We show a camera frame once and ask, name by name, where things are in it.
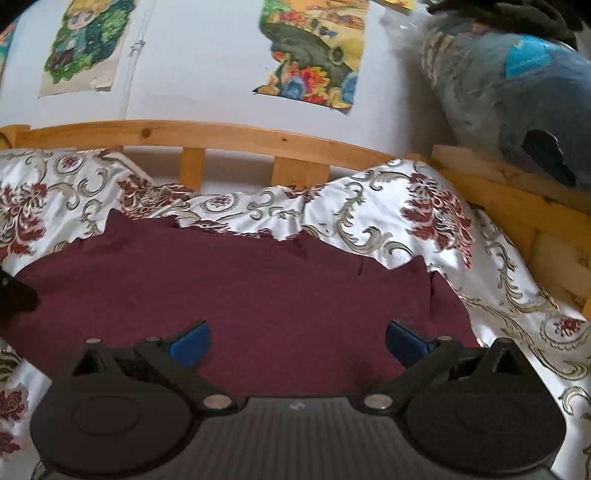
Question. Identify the dark green cloth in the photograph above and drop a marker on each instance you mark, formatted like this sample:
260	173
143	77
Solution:
521	16

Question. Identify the colourful landscape poster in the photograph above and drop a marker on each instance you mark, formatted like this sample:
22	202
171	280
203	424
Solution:
314	50

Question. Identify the plastic bag of bedding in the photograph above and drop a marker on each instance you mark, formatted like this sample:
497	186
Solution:
498	101

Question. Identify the maroon long-sleeved shirt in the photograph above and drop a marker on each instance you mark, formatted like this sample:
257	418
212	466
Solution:
258	295

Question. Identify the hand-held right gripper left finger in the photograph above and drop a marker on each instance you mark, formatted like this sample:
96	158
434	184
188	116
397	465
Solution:
191	345

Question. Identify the white wall pipe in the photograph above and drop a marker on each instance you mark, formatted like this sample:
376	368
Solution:
136	69

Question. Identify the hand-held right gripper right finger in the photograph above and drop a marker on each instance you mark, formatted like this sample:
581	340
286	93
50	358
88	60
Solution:
404	342

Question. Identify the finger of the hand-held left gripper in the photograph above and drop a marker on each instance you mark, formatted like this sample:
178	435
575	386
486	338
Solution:
16	297

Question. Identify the blond cartoon child poster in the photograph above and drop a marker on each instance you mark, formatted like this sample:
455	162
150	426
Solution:
83	46

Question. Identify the yellow poster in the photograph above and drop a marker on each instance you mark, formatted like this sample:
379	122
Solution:
397	3

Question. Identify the wooden bed frame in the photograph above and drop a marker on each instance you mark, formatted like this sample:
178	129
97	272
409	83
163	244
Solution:
184	134

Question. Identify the white pipe clamp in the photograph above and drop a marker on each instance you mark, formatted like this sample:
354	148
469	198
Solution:
137	46

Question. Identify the orange-haired cartoon girl poster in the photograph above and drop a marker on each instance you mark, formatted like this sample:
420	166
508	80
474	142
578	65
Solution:
5	46

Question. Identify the floral satin bed sheet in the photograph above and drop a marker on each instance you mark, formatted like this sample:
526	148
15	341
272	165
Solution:
369	207

